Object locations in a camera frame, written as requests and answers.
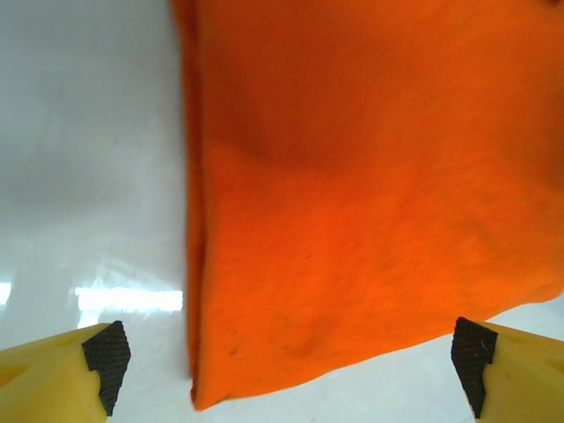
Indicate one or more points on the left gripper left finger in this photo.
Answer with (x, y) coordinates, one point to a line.
(48, 379)

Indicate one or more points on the orange t-shirt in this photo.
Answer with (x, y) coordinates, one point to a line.
(352, 176)

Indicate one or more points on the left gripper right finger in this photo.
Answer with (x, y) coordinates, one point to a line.
(520, 374)

